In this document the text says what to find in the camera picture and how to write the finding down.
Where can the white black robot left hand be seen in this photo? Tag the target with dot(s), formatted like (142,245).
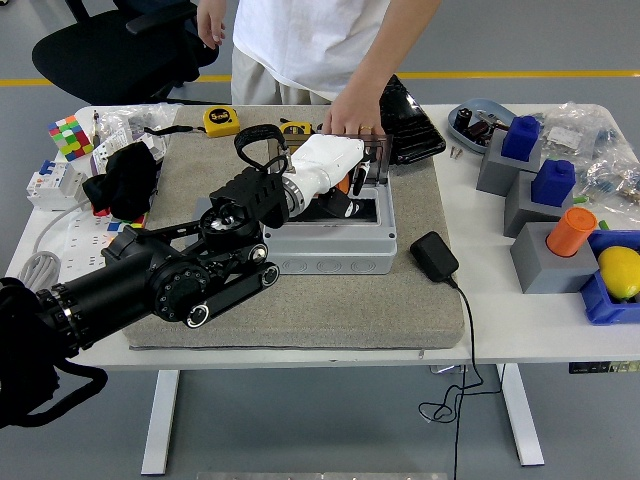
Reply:
(327,160)

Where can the person's left hand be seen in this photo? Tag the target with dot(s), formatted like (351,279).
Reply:
(355,119)

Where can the person's right hand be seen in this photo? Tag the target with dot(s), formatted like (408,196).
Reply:
(211,27)

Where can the orange cylinder battery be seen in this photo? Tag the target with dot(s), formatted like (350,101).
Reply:
(570,232)
(343,185)

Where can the person's right forearm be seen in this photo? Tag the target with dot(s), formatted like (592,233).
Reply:
(211,4)

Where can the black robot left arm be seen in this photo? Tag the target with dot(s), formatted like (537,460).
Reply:
(150,272)

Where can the person's left forearm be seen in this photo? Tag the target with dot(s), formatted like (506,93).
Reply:
(395,55)

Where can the yellow round tape measure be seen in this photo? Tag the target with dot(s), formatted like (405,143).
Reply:
(295,128)

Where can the glossy black case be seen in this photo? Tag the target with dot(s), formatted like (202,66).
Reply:
(415,130)

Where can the person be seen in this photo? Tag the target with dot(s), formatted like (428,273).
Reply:
(300,40)

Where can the yellow square tape measure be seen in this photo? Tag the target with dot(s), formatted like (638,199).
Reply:
(222,122)

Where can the black office chair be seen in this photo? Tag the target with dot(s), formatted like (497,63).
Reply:
(115,55)

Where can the black capacitor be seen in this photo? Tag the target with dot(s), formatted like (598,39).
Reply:
(463,118)

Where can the clear bags with small parts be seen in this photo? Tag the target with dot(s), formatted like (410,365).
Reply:
(127,122)

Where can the brown capacitors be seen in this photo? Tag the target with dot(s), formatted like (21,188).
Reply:
(481,131)

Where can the grey-blue oval tray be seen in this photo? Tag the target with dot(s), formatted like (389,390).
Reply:
(487,107)

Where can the black power adapter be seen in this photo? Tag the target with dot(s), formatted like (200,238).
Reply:
(434,256)

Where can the grey holder block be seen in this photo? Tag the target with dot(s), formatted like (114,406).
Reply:
(542,270)
(492,172)
(520,210)

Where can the grey-brown table mat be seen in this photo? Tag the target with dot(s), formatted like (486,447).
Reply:
(350,310)

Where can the grey pen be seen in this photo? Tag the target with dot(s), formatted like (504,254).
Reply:
(95,130)

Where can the blue bottle-shaped block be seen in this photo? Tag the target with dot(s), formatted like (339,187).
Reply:
(521,137)
(552,182)

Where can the black cloth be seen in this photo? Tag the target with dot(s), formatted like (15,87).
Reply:
(122,180)

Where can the large colourful puzzle cube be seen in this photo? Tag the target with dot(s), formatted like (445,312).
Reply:
(70,137)

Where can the small colourful puzzle cube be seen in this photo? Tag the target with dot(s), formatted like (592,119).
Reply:
(127,224)

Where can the white circuit breaker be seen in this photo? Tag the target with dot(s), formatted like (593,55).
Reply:
(52,182)

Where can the clear bags of components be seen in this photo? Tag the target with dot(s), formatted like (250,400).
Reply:
(595,150)

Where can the white power strip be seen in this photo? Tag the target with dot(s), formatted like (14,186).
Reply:
(82,240)

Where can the yellow lemon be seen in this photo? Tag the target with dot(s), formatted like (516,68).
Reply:
(620,272)

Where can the white table leg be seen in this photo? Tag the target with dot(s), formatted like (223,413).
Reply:
(520,415)
(160,425)

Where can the blue plastic bin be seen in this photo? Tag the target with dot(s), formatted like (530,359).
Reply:
(605,310)

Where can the black table control panel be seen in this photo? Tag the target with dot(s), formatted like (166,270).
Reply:
(595,368)

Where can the grey electrical enclosure box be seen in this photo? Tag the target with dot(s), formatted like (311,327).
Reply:
(340,250)

